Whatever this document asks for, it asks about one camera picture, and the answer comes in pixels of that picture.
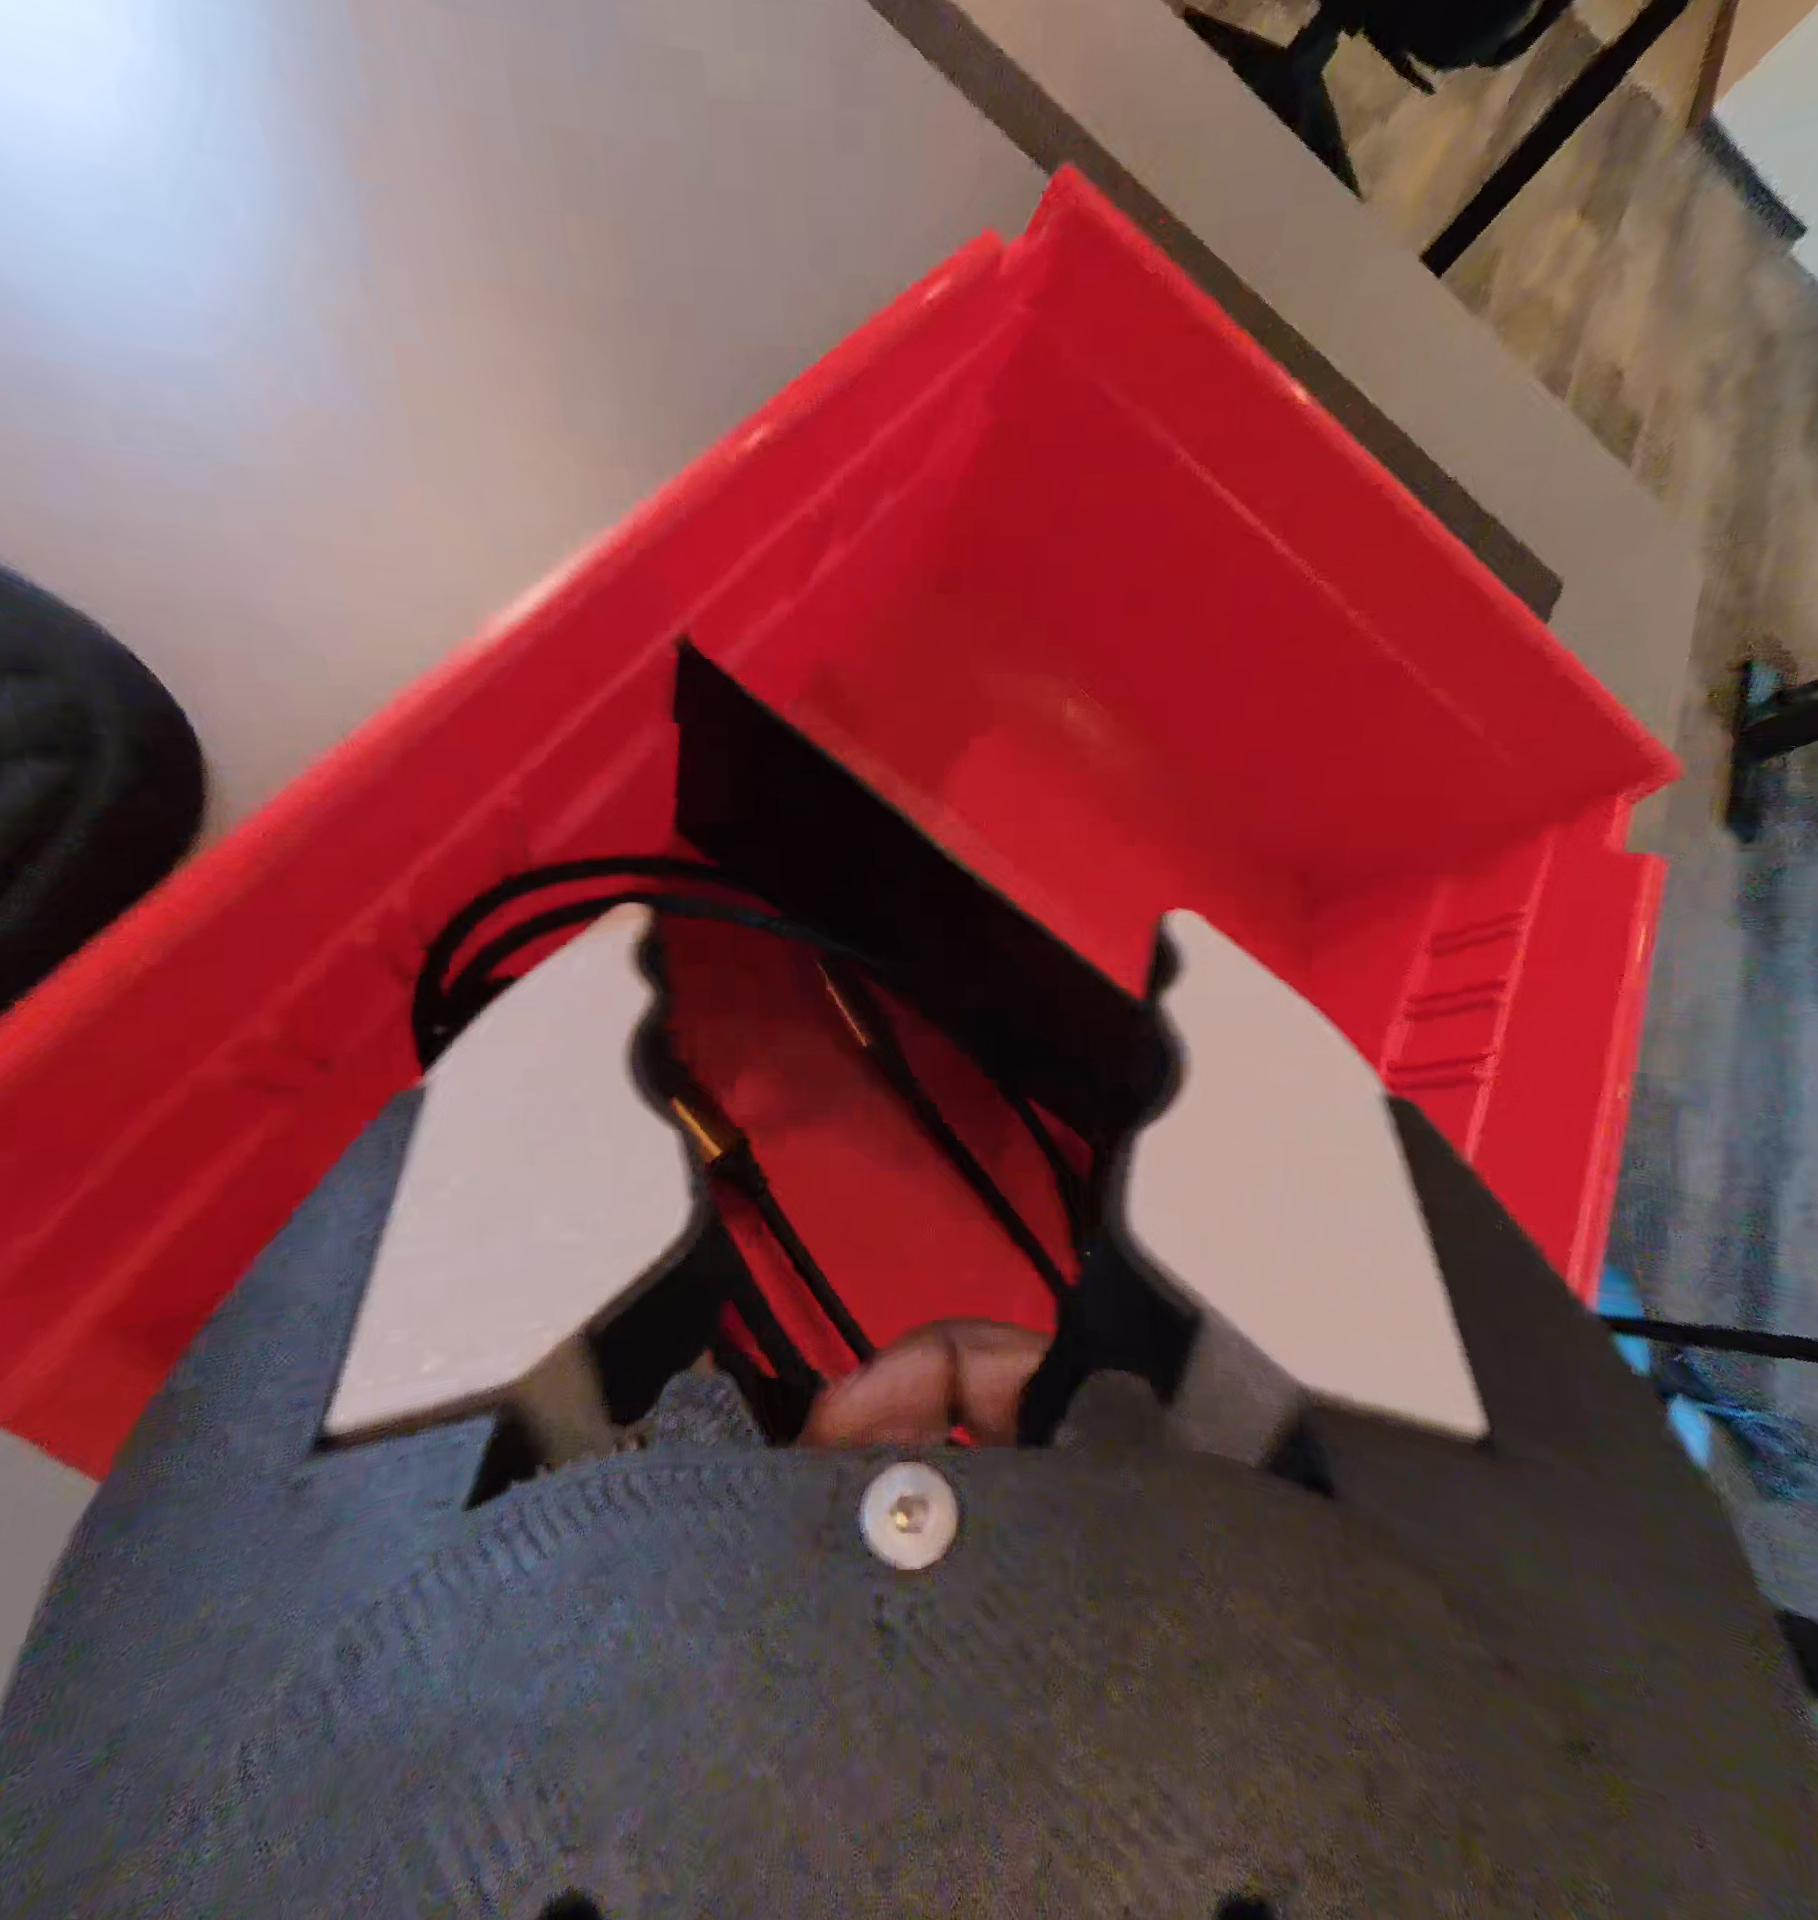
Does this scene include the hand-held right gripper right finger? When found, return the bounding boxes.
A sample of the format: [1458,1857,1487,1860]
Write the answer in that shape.
[1106,905,1494,1463]

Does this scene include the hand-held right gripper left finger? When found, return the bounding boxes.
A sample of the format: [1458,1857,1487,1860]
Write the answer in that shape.
[321,899,708,1441]

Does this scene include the black usb-c cable orange plugs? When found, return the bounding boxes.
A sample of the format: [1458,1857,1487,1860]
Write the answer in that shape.
[410,854,1106,1398]

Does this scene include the red plastic bin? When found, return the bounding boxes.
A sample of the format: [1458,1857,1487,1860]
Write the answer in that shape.
[0,163,1684,1479]

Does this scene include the person's right hand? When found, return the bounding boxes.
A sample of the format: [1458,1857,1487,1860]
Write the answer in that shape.
[800,1320,1058,1450]

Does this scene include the black honeycomb wrist rest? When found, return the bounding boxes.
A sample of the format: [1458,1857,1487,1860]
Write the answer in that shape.
[0,539,206,1052]

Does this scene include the black office chair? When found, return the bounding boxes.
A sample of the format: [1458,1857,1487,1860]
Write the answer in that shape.
[1178,0,1579,197]

